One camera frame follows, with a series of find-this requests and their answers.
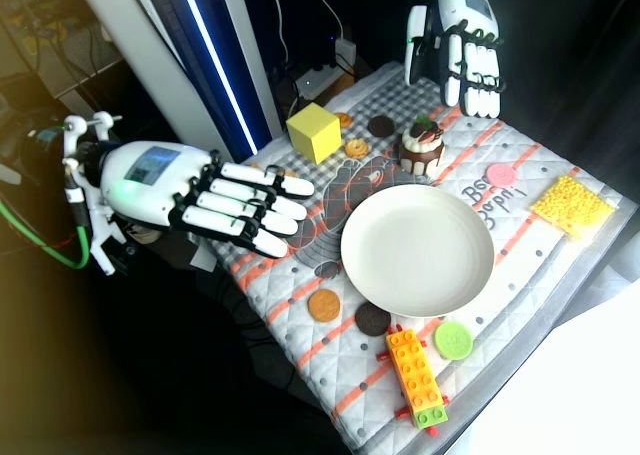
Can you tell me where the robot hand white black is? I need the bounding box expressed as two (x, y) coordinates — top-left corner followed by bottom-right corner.
(98, 141), (316, 260)
(403, 0), (504, 119)

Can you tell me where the chocolate cupcake toy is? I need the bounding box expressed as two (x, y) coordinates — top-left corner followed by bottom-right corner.
(398, 114), (447, 179)

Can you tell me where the white round plate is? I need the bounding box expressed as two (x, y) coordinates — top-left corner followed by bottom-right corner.
(340, 183), (496, 319)

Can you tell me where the white power adapter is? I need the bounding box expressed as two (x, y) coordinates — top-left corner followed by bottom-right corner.
(333, 38), (358, 67)

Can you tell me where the white pillar with blue light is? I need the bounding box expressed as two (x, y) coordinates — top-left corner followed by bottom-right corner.
(69, 0), (286, 164)

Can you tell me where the dark chocolate sandwich cookie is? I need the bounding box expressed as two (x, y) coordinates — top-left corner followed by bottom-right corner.
(368, 115), (395, 138)
(354, 302), (393, 337)

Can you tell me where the white power strip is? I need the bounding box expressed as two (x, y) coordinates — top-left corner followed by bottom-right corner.
(294, 64), (351, 102)

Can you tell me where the yellow cube block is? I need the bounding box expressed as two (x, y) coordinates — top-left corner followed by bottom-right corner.
(285, 102), (344, 165)

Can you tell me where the pink round disc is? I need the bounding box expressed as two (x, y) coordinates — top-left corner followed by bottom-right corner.
(487, 162), (517, 189)

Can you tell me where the bag of yellow beads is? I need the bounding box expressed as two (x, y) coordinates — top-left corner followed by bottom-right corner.
(529, 174), (617, 240)

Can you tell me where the grey quilt with bear print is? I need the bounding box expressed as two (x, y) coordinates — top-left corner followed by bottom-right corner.
(207, 60), (627, 449)

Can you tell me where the orange green toy brick stack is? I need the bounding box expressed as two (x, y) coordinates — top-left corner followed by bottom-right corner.
(375, 324), (451, 436)

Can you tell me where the green round disc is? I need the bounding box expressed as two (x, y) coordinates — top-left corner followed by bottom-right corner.
(433, 320), (475, 361)

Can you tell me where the green cable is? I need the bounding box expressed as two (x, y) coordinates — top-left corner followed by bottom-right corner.
(0, 194), (93, 272)

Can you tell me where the white cable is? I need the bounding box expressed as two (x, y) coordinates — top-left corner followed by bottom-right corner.
(309, 0), (349, 44)

